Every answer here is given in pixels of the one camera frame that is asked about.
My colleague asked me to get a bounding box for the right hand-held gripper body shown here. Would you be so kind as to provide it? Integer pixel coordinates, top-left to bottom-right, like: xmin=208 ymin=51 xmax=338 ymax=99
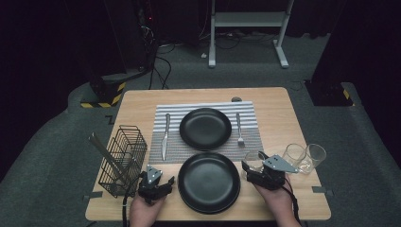
xmin=247 ymin=153 xmax=299 ymax=191

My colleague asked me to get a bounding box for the black wire cutlery basket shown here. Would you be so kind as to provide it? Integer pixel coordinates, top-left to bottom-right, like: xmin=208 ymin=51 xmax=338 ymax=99
xmin=97 ymin=125 xmax=148 ymax=199

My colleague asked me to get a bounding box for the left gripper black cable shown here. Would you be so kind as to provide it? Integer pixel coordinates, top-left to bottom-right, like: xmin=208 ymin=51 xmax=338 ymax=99
xmin=122 ymin=174 xmax=146 ymax=227

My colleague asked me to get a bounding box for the cable bundle under stand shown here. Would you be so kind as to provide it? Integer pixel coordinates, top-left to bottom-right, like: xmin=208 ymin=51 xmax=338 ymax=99
xmin=198 ymin=29 xmax=280 ymax=50

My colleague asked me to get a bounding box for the black stand base striped edge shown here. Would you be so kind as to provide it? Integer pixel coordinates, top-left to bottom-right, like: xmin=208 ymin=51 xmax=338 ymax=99
xmin=304 ymin=79 xmax=356 ymax=107
xmin=79 ymin=69 xmax=149 ymax=109

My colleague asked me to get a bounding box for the person's right hand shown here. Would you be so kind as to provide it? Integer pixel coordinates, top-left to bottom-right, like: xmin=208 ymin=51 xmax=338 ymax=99
xmin=253 ymin=176 xmax=296 ymax=221

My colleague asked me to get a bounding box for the black floor cable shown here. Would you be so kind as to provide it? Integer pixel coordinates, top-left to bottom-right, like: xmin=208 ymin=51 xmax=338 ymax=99
xmin=148 ymin=44 xmax=173 ymax=91

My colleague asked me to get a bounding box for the white metal stand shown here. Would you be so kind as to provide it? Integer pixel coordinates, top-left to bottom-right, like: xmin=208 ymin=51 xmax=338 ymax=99
xmin=207 ymin=0 xmax=296 ymax=69

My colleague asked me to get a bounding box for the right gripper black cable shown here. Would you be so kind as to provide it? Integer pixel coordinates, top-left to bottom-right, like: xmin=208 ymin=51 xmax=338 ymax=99
xmin=282 ymin=185 xmax=302 ymax=226

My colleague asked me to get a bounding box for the person's left hand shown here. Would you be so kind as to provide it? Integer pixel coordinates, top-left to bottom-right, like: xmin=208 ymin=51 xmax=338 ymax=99
xmin=128 ymin=192 xmax=168 ymax=227

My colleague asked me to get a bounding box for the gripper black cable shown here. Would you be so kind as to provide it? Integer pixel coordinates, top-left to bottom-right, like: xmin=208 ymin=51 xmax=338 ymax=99
xmin=122 ymin=174 xmax=146 ymax=227
xmin=282 ymin=185 xmax=302 ymax=226

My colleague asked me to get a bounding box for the grey metal utensil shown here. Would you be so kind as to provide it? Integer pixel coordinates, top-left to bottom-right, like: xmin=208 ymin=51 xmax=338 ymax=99
xmin=89 ymin=131 xmax=129 ymax=185
xmin=87 ymin=135 xmax=124 ymax=187

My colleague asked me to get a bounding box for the grey striped placemat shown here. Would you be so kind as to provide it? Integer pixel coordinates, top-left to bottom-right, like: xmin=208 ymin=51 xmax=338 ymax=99
xmin=148 ymin=100 xmax=266 ymax=165

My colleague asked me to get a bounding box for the grey tape strip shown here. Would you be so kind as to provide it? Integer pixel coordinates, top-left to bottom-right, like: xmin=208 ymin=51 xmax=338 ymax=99
xmin=311 ymin=185 xmax=334 ymax=197
xmin=83 ymin=191 xmax=104 ymax=201

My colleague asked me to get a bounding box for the black equipment rack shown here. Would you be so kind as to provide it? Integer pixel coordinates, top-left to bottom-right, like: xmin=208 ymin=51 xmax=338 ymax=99
xmin=135 ymin=0 xmax=160 ymax=72

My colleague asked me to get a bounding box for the silver fork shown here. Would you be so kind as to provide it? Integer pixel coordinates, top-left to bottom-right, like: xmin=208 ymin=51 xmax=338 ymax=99
xmin=235 ymin=112 xmax=246 ymax=148

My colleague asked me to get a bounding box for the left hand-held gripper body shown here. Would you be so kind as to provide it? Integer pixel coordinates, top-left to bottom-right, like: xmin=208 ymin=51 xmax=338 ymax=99
xmin=138 ymin=165 xmax=168 ymax=205

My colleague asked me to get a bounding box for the silver table knife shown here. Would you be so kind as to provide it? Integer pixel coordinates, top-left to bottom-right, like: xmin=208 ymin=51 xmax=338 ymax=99
xmin=161 ymin=113 xmax=171 ymax=162

